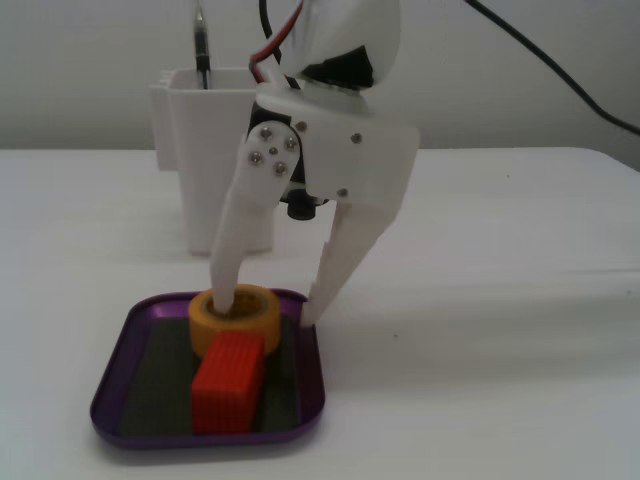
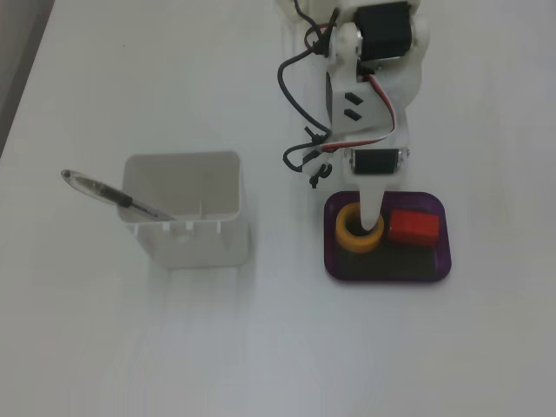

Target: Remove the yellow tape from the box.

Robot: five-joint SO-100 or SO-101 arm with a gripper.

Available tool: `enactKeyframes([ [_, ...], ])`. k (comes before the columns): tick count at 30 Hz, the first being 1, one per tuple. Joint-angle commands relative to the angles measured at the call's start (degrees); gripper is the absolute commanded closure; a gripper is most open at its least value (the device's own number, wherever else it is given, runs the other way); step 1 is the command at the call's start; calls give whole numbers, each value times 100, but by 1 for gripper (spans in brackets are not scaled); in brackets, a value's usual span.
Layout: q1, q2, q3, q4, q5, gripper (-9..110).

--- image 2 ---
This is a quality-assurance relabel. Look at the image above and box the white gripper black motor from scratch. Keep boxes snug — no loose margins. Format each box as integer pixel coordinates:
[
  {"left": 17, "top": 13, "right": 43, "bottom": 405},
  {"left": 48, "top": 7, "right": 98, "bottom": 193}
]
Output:
[{"left": 341, "top": 107, "right": 413, "bottom": 233}]

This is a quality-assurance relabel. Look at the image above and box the yellow tape roll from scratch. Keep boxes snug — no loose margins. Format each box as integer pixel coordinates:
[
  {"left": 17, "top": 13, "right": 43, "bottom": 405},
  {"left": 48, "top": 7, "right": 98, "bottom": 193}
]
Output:
[{"left": 334, "top": 202, "right": 386, "bottom": 255}]

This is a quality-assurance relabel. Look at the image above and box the red rectangular block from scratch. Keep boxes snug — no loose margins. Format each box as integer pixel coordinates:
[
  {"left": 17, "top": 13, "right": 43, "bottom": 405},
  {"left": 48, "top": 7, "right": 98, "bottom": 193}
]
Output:
[{"left": 387, "top": 208, "right": 441, "bottom": 249}]

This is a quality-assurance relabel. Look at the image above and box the purple plastic tray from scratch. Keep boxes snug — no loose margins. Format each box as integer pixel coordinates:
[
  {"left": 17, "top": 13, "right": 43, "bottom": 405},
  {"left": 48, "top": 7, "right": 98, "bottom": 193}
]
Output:
[{"left": 323, "top": 190, "right": 453, "bottom": 286}]

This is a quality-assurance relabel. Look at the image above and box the white plastic container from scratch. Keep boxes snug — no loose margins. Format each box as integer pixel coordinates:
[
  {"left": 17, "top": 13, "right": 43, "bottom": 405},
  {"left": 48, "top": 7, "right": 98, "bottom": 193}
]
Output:
[{"left": 116, "top": 150, "right": 252, "bottom": 269}]

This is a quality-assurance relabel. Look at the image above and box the clear black ballpoint pen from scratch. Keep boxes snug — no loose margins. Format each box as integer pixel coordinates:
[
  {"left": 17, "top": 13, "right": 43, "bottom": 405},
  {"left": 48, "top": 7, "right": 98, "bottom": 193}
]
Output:
[{"left": 60, "top": 169, "right": 177, "bottom": 222}]

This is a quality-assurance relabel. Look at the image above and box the red white servo wire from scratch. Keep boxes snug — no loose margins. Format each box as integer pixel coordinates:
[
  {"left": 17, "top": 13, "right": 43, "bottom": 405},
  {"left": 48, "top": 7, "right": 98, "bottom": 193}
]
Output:
[{"left": 320, "top": 72, "right": 400, "bottom": 154}]

